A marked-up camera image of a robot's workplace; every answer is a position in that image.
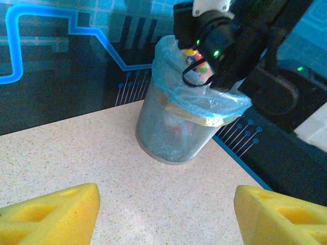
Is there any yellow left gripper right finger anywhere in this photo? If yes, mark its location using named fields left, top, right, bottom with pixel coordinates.
left=233, top=185, right=327, bottom=245

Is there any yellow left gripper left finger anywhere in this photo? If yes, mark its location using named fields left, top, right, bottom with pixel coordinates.
left=0, top=182, right=101, bottom=245

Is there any pink bottle strawberry label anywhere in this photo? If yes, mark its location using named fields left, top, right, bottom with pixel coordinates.
left=182, top=47, right=215, bottom=82

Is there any blue plastic bin liner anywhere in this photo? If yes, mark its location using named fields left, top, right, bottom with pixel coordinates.
left=152, top=35, right=252, bottom=119

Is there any grey mesh waste bin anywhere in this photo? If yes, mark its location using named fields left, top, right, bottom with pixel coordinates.
left=135, top=35, right=252, bottom=165

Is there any brown tape band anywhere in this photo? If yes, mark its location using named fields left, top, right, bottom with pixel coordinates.
left=155, top=89, right=241, bottom=127

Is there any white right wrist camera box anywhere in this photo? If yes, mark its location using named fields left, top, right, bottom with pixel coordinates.
left=192, top=0, right=235, bottom=17

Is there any thin black cable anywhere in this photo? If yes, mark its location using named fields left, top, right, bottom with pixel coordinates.
left=182, top=58, right=223, bottom=88

